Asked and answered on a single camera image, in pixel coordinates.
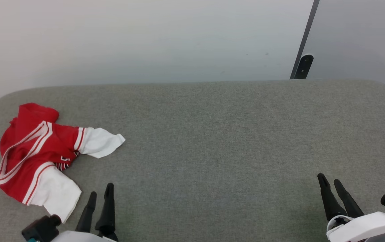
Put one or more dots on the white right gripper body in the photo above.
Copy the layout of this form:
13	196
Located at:
364	228

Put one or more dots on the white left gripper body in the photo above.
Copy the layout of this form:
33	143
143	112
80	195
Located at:
78	237

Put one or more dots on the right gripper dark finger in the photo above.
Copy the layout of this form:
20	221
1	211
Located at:
328	200
349	201

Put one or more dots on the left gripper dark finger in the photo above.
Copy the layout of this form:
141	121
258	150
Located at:
107	211
87	215

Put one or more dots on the red and white jersey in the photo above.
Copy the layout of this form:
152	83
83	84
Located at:
27	148

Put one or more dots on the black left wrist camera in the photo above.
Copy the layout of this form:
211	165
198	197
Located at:
41	229

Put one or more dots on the dark wall strip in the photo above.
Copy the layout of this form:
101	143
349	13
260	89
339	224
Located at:
305	33

